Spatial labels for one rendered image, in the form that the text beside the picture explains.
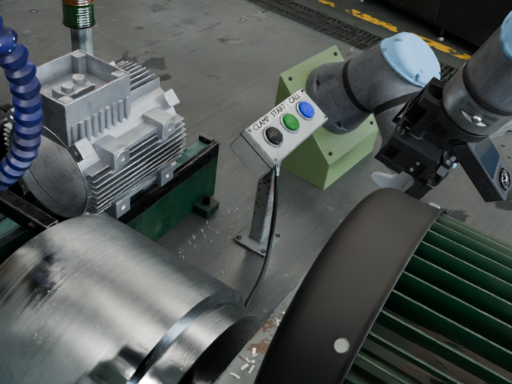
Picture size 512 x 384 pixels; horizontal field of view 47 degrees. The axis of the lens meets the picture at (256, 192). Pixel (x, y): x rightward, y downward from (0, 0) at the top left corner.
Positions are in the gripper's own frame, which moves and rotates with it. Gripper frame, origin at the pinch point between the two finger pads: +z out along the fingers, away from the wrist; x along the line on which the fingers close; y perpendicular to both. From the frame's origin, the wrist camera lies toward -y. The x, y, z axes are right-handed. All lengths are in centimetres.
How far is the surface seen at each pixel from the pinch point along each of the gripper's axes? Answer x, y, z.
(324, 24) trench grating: -252, 33, 211
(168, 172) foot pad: 6.4, 30.7, 17.4
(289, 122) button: -6.5, 18.4, 6.9
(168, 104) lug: 0.4, 35.5, 9.5
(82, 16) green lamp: -19, 63, 28
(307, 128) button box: -8.9, 15.4, 8.8
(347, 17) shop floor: -269, 23, 211
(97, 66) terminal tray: 3.6, 46.0, 6.0
